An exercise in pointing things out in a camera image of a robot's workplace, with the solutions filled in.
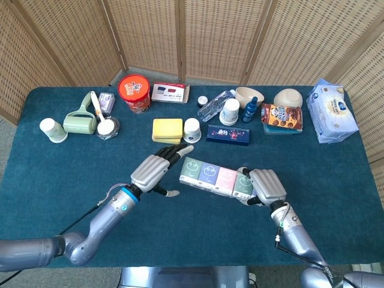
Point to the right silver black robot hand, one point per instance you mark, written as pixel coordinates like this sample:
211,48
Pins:
267,186

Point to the clear plastic water bottle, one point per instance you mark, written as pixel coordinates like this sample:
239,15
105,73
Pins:
211,108

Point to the red lidded snack can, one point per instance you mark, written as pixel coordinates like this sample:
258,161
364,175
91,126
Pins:
134,88

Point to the blue white wipes pack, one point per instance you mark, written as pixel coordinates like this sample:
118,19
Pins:
333,114

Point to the brown cookie box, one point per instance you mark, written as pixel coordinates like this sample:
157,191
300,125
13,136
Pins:
282,117

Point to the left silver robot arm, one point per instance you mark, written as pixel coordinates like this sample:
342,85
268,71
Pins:
102,222

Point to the white paper cup blue print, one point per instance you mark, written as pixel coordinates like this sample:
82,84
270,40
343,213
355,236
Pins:
192,130
229,112

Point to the blue spray bottle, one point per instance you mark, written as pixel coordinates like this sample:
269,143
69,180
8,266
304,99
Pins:
249,111

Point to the yellow sponge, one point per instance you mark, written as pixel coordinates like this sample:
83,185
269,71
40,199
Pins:
167,128
166,141

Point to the pastel multipack pocket tissues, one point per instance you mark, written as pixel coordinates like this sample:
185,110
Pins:
210,175

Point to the dark blue long box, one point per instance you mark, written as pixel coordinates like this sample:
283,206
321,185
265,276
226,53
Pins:
228,135

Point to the beige bowl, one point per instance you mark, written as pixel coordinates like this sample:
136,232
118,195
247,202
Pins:
288,98
249,93

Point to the silver robot torso base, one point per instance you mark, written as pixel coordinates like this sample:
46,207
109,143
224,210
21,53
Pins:
183,277

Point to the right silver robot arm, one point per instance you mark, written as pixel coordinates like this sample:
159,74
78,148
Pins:
300,240

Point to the small purple box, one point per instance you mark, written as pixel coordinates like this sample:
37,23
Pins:
107,102

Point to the dark teal table cloth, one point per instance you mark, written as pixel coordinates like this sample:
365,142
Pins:
210,228

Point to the white box red blue picture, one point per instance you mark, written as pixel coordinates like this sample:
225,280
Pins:
169,93

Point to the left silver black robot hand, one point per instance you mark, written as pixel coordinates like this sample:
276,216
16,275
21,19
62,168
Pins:
150,171

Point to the white paper cup green print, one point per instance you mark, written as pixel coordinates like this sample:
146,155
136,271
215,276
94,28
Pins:
54,130

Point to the wooden woven folding screen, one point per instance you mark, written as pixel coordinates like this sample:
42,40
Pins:
216,36

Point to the teal flat container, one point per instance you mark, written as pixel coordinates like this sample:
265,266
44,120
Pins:
279,131

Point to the green lint roller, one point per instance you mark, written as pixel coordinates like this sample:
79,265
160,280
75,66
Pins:
79,124

